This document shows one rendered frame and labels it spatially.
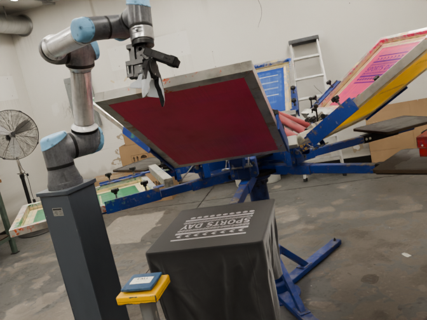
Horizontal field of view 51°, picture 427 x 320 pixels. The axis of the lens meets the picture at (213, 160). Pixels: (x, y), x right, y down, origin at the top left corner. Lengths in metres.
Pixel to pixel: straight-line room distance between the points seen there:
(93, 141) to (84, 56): 0.38
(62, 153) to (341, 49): 4.64
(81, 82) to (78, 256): 0.74
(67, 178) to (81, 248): 0.30
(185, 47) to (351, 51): 2.19
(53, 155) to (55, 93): 5.23
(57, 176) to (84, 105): 0.32
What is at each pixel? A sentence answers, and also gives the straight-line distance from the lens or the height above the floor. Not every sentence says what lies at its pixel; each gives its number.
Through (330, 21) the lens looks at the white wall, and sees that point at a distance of 6.09.
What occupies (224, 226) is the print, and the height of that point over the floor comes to 0.95.
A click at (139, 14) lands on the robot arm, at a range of 1.48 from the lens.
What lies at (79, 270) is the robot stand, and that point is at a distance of 2.07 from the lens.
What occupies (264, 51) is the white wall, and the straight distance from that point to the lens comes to 6.12.
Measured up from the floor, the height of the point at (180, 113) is 1.42.
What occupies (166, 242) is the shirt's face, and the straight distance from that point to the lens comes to 1.76.
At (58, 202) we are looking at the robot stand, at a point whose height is 1.15.
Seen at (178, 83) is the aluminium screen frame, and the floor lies 1.53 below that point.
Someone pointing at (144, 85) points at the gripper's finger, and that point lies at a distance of 1.36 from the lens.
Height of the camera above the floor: 1.54
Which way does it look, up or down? 11 degrees down
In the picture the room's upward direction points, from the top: 12 degrees counter-clockwise
